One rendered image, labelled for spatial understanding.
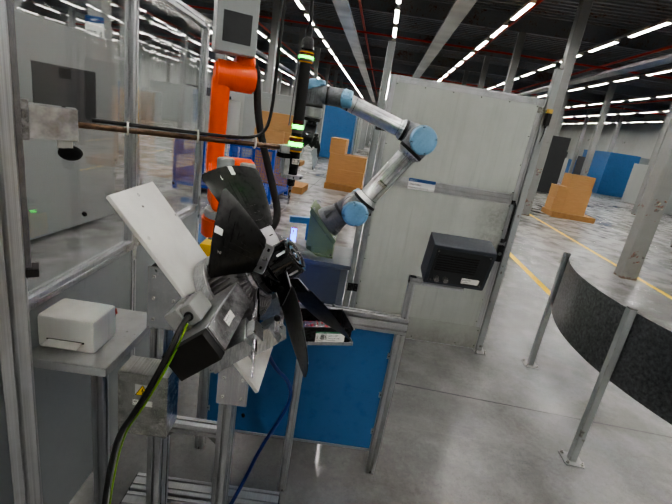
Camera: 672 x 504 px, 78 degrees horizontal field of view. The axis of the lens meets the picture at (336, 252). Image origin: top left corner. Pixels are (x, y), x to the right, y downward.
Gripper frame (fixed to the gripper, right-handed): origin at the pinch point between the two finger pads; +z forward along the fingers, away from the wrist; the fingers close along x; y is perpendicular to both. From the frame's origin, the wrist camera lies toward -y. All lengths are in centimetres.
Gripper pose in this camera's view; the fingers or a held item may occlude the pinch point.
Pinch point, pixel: (305, 165)
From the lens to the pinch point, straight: 185.0
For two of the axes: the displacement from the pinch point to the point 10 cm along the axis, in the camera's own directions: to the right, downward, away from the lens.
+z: -1.5, 9.4, 3.0
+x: -9.9, -1.5, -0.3
